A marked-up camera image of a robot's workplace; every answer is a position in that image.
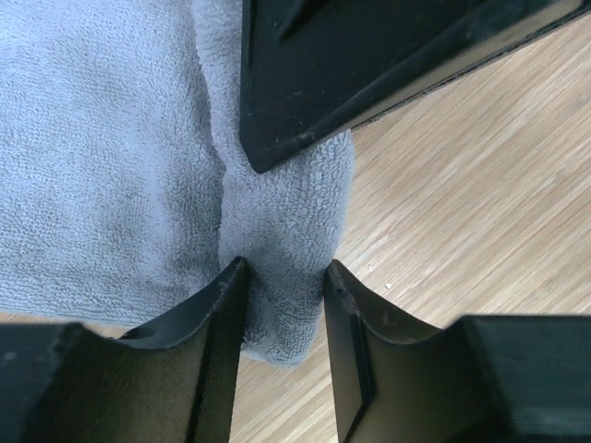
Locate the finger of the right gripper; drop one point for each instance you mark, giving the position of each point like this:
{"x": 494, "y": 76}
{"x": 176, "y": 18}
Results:
{"x": 311, "y": 69}

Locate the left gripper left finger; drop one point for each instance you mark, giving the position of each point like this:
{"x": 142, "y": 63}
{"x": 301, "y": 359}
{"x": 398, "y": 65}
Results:
{"x": 171, "y": 379}

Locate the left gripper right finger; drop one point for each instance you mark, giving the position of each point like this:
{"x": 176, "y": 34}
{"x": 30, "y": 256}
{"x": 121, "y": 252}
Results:
{"x": 484, "y": 378}

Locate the grey towel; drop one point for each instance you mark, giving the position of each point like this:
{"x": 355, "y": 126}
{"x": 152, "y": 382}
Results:
{"x": 124, "y": 188}

